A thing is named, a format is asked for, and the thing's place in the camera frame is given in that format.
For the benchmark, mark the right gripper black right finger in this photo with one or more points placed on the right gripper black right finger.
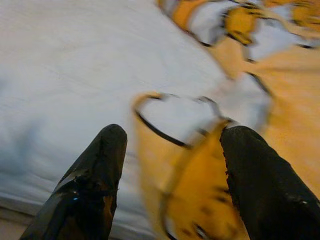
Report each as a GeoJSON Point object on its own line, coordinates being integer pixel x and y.
{"type": "Point", "coordinates": [270, 195]}

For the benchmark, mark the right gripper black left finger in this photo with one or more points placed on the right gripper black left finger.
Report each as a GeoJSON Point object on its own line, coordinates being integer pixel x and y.
{"type": "Point", "coordinates": [92, 187]}

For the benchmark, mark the yellow cartoon print quilt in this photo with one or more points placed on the yellow cartoon print quilt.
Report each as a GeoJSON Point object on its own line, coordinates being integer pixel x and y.
{"type": "Point", "coordinates": [200, 180]}

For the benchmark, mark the white quilted mattress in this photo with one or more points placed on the white quilted mattress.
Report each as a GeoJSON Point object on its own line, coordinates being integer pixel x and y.
{"type": "Point", "coordinates": [75, 62]}

